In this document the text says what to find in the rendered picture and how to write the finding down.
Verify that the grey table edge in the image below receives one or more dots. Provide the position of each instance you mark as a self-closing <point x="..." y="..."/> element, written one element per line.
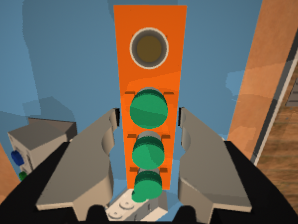
<point x="277" y="99"/>

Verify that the blue bench mat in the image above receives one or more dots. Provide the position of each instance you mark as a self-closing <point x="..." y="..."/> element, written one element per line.
<point x="58" y="61"/>

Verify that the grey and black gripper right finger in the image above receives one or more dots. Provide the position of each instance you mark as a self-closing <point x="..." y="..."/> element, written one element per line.
<point x="222" y="184"/>

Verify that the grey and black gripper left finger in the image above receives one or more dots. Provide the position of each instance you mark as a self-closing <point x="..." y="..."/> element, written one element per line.
<point x="76" y="175"/>

